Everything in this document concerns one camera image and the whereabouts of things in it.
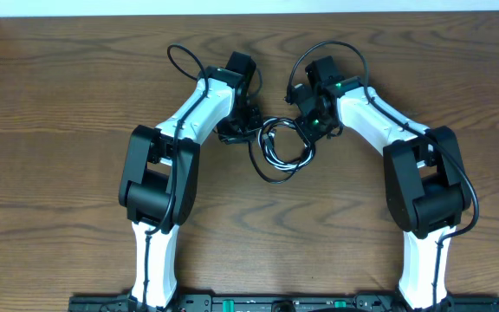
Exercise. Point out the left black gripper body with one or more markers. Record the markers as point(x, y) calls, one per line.
point(236, 131)

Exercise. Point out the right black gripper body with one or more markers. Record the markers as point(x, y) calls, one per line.
point(314, 126)

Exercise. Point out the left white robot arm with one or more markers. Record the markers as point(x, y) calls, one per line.
point(159, 182)

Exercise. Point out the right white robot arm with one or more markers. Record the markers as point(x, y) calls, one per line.
point(426, 187)

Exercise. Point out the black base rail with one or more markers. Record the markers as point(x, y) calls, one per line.
point(367, 301)

